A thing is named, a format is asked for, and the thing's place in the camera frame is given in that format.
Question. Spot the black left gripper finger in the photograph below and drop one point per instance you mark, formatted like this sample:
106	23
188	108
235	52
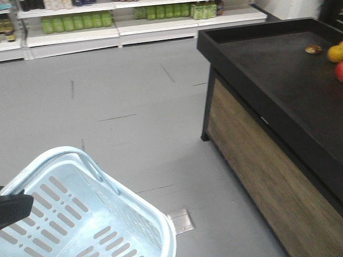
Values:
15	207

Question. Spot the metal floor outlet plate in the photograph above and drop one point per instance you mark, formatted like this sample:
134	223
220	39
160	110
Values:
181	220

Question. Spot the pink red apple left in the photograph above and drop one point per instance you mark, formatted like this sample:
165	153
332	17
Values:
338	71

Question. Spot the white store shelving unit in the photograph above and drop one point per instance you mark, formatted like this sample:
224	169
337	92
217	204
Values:
63	27

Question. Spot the black wooden left produce table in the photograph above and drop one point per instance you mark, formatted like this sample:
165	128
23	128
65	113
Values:
274	112

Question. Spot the yellow round fruit left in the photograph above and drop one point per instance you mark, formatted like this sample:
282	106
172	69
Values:
334	54

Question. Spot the light blue plastic basket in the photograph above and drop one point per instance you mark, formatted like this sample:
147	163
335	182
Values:
79	210

